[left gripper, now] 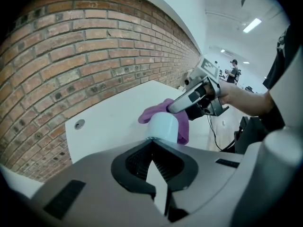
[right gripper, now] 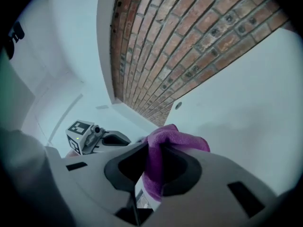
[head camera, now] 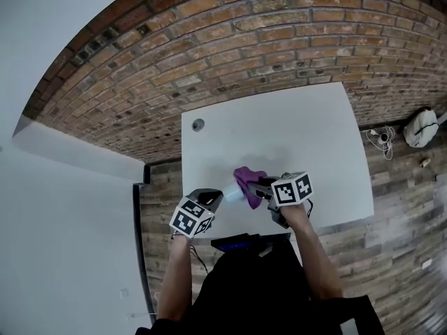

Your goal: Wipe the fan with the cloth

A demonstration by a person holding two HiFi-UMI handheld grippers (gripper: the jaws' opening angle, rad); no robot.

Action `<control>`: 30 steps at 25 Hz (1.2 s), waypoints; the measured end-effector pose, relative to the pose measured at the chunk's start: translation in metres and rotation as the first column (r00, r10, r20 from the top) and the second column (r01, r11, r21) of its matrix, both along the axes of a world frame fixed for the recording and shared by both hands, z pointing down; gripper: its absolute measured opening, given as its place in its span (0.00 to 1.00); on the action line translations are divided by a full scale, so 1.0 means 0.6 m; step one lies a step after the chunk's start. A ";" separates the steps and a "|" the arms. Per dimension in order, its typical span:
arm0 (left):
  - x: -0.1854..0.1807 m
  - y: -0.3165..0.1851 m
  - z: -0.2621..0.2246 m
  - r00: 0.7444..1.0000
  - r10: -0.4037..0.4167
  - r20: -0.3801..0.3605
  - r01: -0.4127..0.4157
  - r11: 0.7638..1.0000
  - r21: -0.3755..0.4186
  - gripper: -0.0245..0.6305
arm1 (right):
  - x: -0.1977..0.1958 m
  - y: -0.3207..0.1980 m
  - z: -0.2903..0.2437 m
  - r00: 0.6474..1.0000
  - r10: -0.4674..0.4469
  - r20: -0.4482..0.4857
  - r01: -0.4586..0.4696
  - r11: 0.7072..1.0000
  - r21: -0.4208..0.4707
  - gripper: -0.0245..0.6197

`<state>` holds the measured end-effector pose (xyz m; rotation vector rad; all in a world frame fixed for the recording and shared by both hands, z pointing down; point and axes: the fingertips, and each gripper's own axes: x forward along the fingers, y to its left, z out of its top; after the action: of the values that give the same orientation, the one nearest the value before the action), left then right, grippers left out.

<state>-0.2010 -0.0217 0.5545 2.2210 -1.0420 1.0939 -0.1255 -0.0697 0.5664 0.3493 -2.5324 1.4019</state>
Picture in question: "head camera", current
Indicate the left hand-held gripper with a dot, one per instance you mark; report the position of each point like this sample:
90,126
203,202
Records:
186,220

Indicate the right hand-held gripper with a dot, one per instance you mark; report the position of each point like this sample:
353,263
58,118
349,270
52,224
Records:
291,190

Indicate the purple cleaning cloth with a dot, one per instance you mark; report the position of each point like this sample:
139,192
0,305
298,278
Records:
246,176

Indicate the person's right forearm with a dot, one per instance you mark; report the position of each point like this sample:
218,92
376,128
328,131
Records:
314,257

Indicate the person's left forearm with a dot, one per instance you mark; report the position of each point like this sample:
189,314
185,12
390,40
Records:
176,281

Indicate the black chest device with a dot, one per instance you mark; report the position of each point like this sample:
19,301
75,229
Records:
234,245

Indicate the person's black shirt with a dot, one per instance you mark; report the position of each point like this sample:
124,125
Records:
255,295

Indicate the small tan floor object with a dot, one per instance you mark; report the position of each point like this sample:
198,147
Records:
424,162

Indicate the white backpack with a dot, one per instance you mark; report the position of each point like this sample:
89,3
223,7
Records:
420,127

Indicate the white paper scrap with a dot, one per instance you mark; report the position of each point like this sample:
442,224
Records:
426,264

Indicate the white table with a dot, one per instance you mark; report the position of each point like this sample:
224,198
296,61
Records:
443,118

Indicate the white wall socket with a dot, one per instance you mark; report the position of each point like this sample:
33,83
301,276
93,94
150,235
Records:
124,293
130,317

